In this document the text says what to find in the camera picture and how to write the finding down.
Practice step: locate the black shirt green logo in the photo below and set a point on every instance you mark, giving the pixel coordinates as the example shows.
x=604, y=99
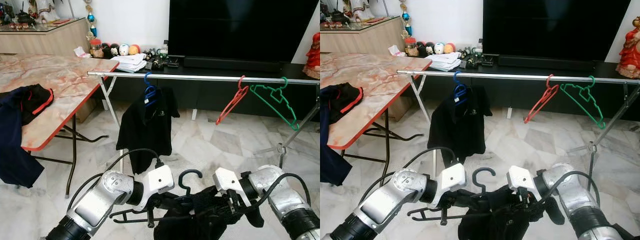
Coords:
x=500, y=225
x=200, y=225

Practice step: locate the dark navy garment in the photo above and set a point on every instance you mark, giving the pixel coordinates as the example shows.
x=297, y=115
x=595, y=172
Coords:
x=15, y=150
x=332, y=150

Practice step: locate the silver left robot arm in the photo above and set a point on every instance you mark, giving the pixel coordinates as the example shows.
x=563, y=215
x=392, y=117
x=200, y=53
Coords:
x=395, y=197
x=100, y=200

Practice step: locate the red plastic hanger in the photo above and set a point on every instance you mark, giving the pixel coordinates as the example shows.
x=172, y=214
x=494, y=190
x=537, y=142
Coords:
x=541, y=105
x=231, y=107

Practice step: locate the green plastic hanger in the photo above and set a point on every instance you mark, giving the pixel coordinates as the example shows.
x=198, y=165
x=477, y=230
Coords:
x=582, y=107
x=272, y=109

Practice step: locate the blue plastic hanger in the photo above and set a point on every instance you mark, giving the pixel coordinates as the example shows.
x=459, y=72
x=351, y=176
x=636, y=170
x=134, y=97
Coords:
x=460, y=93
x=150, y=95

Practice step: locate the black polo shirt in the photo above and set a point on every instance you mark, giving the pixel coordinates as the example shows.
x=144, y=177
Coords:
x=145, y=135
x=457, y=132

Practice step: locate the black tv console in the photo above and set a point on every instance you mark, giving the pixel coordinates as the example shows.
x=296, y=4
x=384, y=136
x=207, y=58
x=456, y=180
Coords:
x=200, y=97
x=510, y=97

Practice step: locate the silver metal clothes rack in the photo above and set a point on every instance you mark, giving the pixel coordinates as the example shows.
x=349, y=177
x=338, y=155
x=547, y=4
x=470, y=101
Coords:
x=200, y=77
x=510, y=76

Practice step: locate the black soundbar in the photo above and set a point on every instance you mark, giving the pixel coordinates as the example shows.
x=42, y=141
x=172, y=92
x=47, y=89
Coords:
x=545, y=62
x=230, y=64

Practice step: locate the marble folding table red edge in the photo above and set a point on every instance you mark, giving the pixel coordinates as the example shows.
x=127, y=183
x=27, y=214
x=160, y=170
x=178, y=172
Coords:
x=385, y=80
x=65, y=80

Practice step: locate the white paper stack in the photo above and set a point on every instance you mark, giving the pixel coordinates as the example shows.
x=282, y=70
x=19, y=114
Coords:
x=129, y=62
x=444, y=61

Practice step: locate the small black electronic device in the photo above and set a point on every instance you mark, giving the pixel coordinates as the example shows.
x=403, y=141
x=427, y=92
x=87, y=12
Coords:
x=487, y=61
x=173, y=62

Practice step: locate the black red garment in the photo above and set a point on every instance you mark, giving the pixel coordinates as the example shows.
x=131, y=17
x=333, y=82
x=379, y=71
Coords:
x=345, y=97
x=35, y=100

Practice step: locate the orange round plush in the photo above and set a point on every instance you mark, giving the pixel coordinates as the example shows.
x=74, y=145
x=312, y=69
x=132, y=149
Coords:
x=450, y=48
x=135, y=49

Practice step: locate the white round plush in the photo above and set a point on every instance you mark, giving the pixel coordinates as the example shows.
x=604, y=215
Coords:
x=439, y=48
x=124, y=50

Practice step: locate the small clear bottle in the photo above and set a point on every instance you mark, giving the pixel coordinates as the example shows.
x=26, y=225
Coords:
x=477, y=47
x=164, y=49

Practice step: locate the black white mouse plush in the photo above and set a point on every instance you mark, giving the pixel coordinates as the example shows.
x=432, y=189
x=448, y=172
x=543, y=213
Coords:
x=115, y=50
x=430, y=49

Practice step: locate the red lidded jar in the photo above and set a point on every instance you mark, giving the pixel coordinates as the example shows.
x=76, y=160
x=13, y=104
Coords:
x=411, y=48
x=96, y=50

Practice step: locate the pink tissue box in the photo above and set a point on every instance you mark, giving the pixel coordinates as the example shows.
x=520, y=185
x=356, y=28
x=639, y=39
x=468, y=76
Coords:
x=82, y=53
x=398, y=51

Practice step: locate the red robed statue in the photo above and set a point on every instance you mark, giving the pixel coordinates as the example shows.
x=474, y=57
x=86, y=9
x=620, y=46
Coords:
x=629, y=50
x=314, y=57

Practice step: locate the black television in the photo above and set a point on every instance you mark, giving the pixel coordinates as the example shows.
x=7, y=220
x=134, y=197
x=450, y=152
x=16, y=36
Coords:
x=555, y=30
x=240, y=30

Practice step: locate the blue gold trophy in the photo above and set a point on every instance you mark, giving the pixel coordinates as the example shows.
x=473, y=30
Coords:
x=405, y=17
x=91, y=19

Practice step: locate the red tray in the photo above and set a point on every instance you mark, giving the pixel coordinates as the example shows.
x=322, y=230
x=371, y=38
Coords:
x=61, y=21
x=377, y=20

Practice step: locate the white porcelain figurine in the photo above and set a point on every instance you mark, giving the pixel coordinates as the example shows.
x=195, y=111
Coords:
x=360, y=7
x=42, y=9

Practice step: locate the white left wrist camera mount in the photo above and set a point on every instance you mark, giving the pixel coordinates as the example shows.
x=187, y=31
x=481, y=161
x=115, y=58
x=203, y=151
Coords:
x=450, y=177
x=157, y=180

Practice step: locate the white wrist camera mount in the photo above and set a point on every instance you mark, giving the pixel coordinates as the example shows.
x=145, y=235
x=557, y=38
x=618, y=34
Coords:
x=227, y=180
x=450, y=177
x=157, y=180
x=521, y=177

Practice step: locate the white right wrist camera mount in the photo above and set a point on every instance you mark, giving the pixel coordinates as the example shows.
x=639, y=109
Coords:
x=521, y=177
x=227, y=180

